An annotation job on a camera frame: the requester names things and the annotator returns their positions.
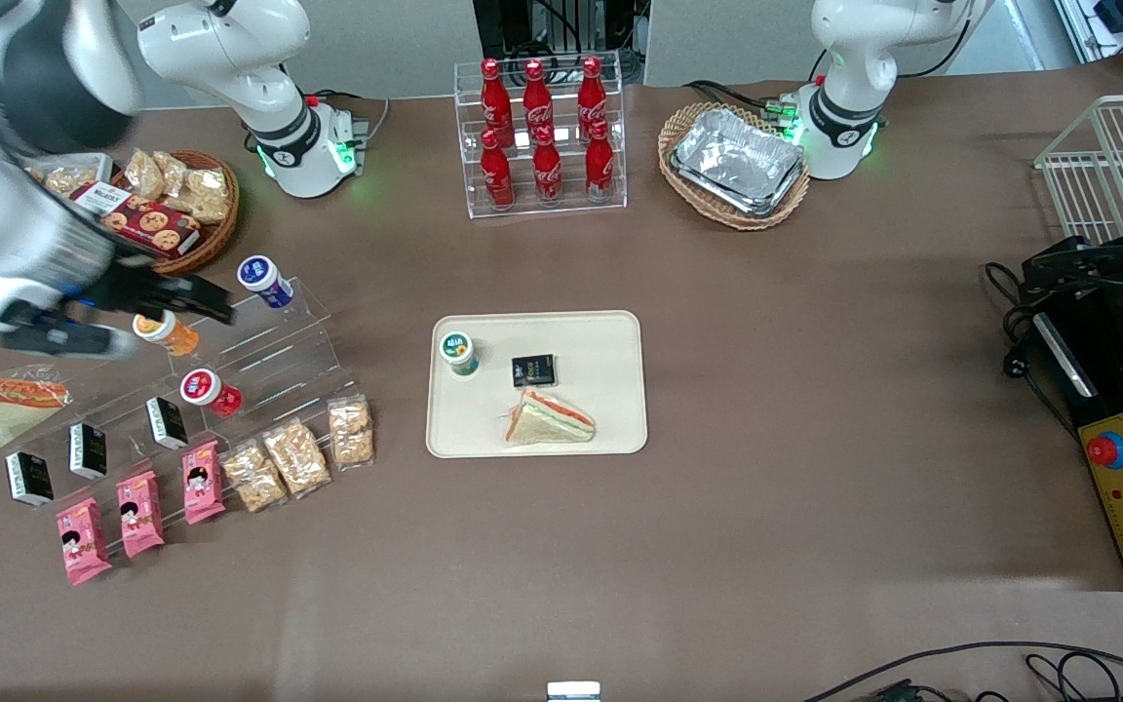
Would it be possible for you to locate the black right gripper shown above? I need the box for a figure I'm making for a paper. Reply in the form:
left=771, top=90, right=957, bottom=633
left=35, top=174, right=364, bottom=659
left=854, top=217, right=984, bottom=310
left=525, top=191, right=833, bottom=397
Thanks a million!
left=72, top=253, right=237, bottom=326

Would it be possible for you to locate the green gum bottle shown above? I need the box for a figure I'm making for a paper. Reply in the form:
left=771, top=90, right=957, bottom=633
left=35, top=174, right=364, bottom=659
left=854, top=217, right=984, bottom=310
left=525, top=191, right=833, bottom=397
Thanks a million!
left=439, top=331, right=482, bottom=380

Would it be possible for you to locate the orange gum bottle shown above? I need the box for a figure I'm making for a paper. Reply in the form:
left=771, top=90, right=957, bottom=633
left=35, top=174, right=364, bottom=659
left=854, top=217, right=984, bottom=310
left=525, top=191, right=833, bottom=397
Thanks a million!
left=132, top=308, right=201, bottom=359

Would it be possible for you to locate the blue gum bottle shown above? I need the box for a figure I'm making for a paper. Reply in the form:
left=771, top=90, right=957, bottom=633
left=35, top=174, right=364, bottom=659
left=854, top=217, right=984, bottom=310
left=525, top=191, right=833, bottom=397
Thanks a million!
left=236, top=254, right=296, bottom=311

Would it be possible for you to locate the red gum bottle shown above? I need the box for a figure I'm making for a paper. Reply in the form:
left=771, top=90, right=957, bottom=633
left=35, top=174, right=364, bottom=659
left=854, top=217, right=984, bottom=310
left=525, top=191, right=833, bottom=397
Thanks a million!
left=179, top=368, right=245, bottom=419

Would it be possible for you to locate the white rectangular tray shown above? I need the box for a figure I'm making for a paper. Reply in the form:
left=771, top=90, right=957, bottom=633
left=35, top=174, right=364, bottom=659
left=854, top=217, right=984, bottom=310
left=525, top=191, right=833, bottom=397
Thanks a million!
left=21, top=151, right=115, bottom=212

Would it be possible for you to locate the aluminium foil tray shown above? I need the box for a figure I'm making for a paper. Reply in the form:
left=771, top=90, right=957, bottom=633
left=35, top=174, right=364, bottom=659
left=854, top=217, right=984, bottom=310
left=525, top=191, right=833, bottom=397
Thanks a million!
left=670, top=106, right=807, bottom=218

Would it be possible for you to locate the beige serving tray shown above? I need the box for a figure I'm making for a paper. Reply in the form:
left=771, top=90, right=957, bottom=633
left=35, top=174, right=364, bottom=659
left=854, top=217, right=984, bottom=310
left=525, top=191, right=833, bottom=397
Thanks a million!
left=425, top=310, right=649, bottom=459

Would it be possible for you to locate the brown wicker basket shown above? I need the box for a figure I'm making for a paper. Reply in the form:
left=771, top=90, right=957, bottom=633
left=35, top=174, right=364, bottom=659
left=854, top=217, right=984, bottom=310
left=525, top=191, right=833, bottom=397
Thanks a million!
left=92, top=148, right=242, bottom=280

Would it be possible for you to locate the red cookie box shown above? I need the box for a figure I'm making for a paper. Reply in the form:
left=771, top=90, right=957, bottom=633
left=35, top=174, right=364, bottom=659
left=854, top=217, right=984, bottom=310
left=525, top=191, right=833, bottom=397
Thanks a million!
left=68, top=181, right=204, bottom=260

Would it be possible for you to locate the clear bag of crackers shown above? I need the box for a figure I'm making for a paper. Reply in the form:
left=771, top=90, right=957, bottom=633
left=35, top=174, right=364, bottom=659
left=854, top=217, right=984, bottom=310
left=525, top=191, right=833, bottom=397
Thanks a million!
left=123, top=147, right=169, bottom=202
left=35, top=165, right=100, bottom=198
left=328, top=394, right=376, bottom=472
left=168, top=167, right=232, bottom=224
left=152, top=150, right=191, bottom=196
left=260, top=418, right=333, bottom=501
left=219, top=440, right=289, bottom=515

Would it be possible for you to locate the black yellow control box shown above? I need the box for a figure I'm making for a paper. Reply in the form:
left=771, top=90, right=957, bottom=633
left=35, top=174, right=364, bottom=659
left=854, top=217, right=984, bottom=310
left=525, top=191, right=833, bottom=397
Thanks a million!
left=1027, top=287, right=1123, bottom=594

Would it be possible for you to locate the small black snack box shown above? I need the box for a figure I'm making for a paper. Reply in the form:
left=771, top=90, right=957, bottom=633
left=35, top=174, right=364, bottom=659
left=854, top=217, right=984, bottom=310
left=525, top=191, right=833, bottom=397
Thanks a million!
left=4, top=450, right=56, bottom=509
left=68, top=421, right=109, bottom=482
left=511, top=354, right=559, bottom=389
left=144, top=395, right=190, bottom=452

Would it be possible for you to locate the clear acrylic stepped stand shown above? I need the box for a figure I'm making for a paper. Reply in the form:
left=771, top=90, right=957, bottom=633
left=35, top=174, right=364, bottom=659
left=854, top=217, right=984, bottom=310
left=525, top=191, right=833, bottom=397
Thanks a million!
left=4, top=276, right=360, bottom=532

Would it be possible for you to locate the pink snack pack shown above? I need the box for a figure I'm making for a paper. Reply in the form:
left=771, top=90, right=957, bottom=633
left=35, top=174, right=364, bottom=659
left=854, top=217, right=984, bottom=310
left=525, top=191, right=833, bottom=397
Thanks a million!
left=115, top=470, right=167, bottom=560
left=180, top=440, right=228, bottom=527
left=55, top=496, right=114, bottom=587

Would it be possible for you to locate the red emergency stop button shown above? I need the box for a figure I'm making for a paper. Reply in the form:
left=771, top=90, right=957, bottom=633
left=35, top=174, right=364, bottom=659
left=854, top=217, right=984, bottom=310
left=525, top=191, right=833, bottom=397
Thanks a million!
left=1085, top=428, right=1123, bottom=472

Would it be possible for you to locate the triangular wrapped sandwich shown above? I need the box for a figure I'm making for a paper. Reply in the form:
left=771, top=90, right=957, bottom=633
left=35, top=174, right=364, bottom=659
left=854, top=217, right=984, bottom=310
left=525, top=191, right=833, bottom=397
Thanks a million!
left=0, top=365, right=73, bottom=459
left=503, top=387, right=598, bottom=449

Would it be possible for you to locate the red cola bottle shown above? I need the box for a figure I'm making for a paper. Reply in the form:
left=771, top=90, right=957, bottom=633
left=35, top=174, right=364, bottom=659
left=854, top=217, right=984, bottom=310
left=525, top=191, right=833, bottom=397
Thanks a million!
left=479, top=128, right=517, bottom=212
left=522, top=58, right=555, bottom=147
left=480, top=58, right=515, bottom=149
left=530, top=126, right=565, bottom=207
left=576, top=55, right=609, bottom=140
left=583, top=118, right=617, bottom=204

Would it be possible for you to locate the light wicker basket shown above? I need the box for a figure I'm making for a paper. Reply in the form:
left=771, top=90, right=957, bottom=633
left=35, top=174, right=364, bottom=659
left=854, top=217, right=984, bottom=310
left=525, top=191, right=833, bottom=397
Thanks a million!
left=657, top=101, right=813, bottom=233

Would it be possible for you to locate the clear acrylic bottle rack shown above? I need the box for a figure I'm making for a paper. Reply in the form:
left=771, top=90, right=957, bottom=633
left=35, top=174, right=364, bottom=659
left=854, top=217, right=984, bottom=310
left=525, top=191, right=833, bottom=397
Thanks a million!
left=452, top=50, right=630, bottom=221

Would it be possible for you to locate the black equipment rack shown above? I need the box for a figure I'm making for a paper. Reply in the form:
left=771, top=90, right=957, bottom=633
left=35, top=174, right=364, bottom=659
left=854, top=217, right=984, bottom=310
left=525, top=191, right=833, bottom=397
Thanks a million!
left=471, top=0, right=643, bottom=61

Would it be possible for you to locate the white wire basket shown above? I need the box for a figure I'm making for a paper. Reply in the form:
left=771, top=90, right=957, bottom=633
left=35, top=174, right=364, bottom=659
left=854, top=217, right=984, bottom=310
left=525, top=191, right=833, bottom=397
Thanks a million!
left=1033, top=92, right=1123, bottom=246

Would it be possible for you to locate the black power cable with plug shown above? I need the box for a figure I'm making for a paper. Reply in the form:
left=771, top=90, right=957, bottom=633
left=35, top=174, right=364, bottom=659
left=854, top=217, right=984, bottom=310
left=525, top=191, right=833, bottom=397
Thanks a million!
left=983, top=257, right=1081, bottom=442

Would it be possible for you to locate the metal shelf frame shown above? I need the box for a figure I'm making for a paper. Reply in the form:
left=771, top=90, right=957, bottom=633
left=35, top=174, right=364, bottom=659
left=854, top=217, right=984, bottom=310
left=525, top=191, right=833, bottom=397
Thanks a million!
left=1053, top=0, right=1123, bottom=95

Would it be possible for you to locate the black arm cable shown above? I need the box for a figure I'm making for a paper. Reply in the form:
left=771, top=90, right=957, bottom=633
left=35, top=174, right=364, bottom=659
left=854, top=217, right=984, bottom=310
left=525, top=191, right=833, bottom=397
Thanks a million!
left=897, top=12, right=978, bottom=81

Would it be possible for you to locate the grey base cable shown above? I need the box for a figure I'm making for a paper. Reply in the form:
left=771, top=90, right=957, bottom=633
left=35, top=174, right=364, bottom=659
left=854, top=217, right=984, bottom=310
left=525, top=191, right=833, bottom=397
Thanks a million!
left=302, top=89, right=393, bottom=149

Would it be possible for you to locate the black cable bundle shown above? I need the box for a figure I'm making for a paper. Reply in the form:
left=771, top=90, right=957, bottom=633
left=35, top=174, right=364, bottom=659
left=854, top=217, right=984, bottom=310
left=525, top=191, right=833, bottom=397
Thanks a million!
left=682, top=79, right=798, bottom=125

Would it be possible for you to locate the long black cable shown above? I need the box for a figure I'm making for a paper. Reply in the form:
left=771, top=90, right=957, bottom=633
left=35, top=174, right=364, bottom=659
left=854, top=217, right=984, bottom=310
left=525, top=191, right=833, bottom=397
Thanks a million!
left=799, top=640, right=1123, bottom=702

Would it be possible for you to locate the looped black cable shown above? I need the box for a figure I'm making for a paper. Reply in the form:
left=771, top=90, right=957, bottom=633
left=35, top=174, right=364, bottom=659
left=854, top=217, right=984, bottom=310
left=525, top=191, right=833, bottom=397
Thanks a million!
left=1024, top=650, right=1123, bottom=702

